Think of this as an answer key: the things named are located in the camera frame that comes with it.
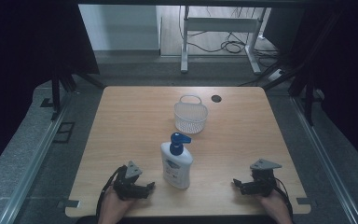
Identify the person's left hand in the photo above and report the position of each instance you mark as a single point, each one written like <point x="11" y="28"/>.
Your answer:
<point x="113" y="207"/>

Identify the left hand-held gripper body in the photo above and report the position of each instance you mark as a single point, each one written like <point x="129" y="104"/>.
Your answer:
<point x="127" y="186"/>

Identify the person's right hand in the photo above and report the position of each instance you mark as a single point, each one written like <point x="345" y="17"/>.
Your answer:
<point x="275" y="207"/>

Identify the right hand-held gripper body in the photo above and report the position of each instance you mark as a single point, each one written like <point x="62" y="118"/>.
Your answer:
<point x="262" y="182"/>

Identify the aluminium rail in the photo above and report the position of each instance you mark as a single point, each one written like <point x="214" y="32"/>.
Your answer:
<point x="326" y="161"/>
<point x="35" y="158"/>

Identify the white power strip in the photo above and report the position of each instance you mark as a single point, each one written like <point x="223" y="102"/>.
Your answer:
<point x="275" y="74"/>

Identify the black curtain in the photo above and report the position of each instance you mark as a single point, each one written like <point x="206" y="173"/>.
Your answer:
<point x="28" y="62"/>
<point x="348" y="77"/>

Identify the white plastic basket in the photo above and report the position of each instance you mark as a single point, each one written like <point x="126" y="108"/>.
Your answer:
<point x="190" y="116"/>

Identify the black rectangular floor frame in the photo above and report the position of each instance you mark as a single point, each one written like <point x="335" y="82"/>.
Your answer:
<point x="63" y="132"/>

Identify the black metal stand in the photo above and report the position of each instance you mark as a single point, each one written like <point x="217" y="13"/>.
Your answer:
<point x="56" y="93"/>
<point x="307" y="93"/>

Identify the white metal desk frame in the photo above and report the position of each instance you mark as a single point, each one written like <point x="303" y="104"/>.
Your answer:
<point x="222" y="24"/>

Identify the white cabinet panel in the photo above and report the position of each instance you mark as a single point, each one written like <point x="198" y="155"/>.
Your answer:
<point x="119" y="28"/>

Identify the round black table grommet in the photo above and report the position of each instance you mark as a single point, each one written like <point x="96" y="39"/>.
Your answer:
<point x="216" y="98"/>

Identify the white pump bottle blue cap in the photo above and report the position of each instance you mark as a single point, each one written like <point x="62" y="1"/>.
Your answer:
<point x="176" y="165"/>

